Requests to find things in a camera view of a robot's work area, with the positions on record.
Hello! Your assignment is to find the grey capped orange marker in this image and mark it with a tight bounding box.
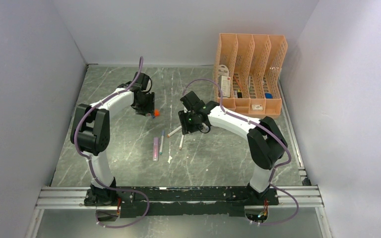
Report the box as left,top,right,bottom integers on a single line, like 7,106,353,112
167,126,182,137

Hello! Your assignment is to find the lavender capped teal marker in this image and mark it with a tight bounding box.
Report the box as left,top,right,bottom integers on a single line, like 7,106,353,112
159,130,165,155

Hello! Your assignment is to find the pink highlighter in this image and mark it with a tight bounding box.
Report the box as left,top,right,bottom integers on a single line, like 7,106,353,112
152,137,159,162

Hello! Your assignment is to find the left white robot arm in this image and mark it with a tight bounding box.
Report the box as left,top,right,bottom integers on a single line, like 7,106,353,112
70,72,155,206

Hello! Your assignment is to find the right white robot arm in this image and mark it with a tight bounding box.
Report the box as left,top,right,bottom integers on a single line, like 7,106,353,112
178,91,288,205

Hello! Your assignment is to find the white packaged item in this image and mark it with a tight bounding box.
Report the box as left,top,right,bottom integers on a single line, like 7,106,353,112
217,64,231,98

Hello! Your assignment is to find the orange plastic file organizer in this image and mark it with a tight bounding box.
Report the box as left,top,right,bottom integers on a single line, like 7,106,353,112
213,33,288,119

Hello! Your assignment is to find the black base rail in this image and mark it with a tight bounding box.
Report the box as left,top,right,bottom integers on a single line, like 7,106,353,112
84,186,279,218

